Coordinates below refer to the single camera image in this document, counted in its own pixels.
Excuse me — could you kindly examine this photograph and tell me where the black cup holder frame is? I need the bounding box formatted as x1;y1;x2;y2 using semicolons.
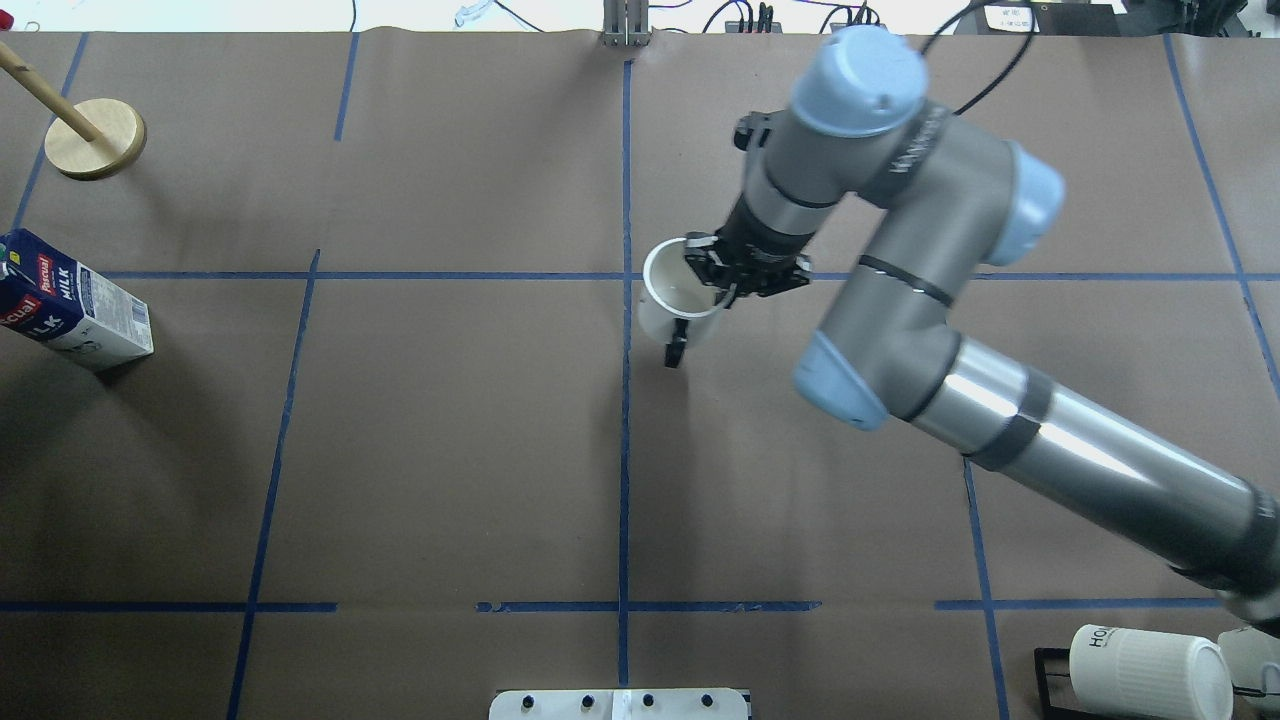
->
1033;647;1091;719

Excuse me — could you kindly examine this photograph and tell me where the round wooden stand base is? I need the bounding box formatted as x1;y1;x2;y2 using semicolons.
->
44;97;147;181

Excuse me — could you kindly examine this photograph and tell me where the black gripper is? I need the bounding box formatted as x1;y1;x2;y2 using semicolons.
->
664;200;813;369

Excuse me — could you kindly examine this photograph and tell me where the white cup with lettering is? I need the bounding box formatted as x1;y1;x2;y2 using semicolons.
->
1068;624;1234;719

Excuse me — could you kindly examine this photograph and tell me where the long blue tape strip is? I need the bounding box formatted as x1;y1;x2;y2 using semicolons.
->
616;60;635;688

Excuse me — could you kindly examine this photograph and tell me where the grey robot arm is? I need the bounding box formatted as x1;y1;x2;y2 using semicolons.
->
678;26;1279;635

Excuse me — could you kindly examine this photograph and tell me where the wooden stand pole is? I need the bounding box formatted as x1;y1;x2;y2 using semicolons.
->
1;42;101;142

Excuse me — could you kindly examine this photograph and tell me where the blue white milk carton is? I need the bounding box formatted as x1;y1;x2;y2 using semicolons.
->
1;228;154;372

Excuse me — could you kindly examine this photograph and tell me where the crossing blue tape strip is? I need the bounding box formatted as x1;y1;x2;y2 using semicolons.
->
105;270;1279;283

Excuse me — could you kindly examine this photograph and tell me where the black cable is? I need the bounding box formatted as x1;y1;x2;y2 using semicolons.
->
920;0;1041;119

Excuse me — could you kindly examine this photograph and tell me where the grey metal bracket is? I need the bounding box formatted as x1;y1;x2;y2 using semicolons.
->
600;0;652;47

